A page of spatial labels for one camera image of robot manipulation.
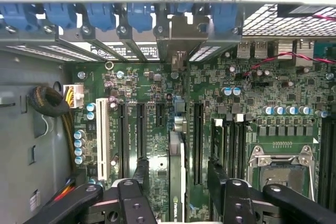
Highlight black RAM slot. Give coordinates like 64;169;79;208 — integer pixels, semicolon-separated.
234;113;247;180

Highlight CPU socket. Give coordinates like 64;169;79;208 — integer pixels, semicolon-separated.
248;144;320;201

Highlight long black expansion slot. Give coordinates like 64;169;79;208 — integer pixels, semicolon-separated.
193;102;205;186
117;102;130;179
135;102;148;161

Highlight white expansion slot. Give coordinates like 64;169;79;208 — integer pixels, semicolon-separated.
95;97;110;180

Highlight short black expansion slot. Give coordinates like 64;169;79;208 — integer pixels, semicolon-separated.
155;102;166;128

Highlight black RAM slot bank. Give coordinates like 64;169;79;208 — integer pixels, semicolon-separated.
319;119;336;206

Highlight green motherboard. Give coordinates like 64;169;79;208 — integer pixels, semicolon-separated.
70;39;336;224

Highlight white power connector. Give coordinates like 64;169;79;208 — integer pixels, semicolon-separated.
62;83;85;109

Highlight silver USB port block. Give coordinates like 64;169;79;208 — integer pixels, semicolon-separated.
237;39;250;59
254;39;269;59

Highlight silver rear port block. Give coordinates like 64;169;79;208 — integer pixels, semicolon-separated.
297;39;315;67
277;39;298;59

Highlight teal rear port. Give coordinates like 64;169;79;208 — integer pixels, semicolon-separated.
313;41;336;62

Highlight open dark PC case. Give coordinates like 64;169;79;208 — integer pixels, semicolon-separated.
0;0;336;224

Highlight blue slot retention clip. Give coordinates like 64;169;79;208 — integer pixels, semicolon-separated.
209;3;239;32
43;3;77;29
127;3;153;33
0;3;37;31
84;3;117;32

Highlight red and yellow power wires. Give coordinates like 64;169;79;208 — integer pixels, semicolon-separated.
51;178;79;202

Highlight black sleeved power wire bundle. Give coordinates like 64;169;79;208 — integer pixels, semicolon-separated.
28;85;77;168

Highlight red and black twisted wire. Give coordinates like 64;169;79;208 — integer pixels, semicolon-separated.
243;14;336;78

